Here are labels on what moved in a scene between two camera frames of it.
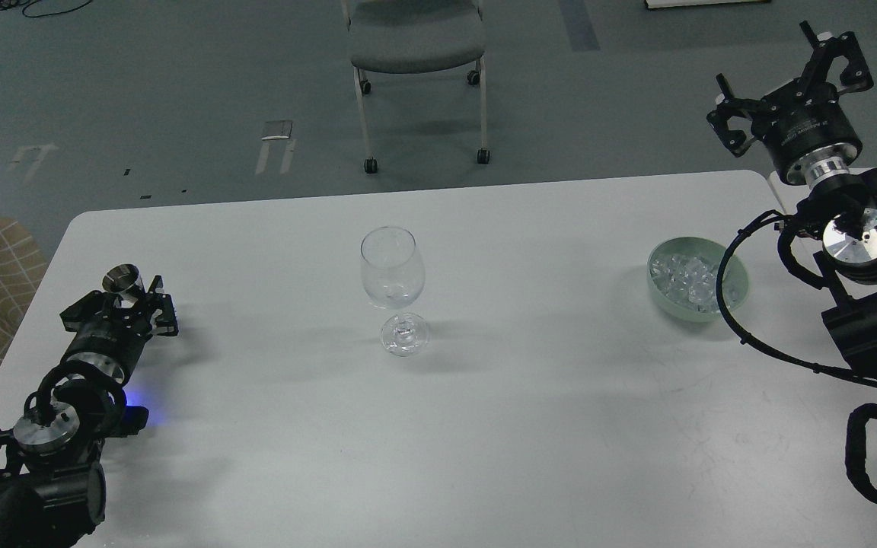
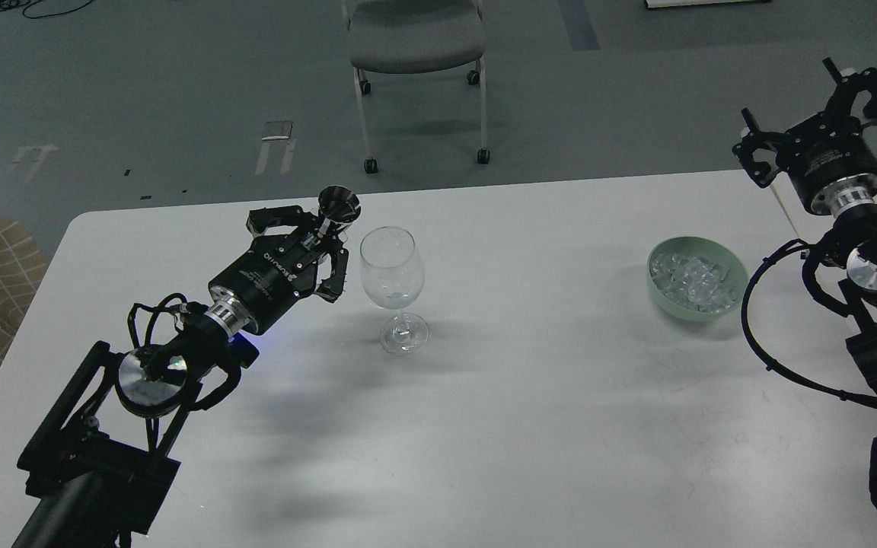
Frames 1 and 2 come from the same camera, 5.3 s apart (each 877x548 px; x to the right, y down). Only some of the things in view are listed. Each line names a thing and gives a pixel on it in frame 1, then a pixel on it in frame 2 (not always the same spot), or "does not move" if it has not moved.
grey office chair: x=402 y=36 does not move
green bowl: x=683 y=275 does not move
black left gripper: x=110 y=339 -> x=277 y=271
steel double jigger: x=125 y=282 -> x=339 y=204
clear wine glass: x=392 y=274 does not move
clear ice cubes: x=690 y=281 does not move
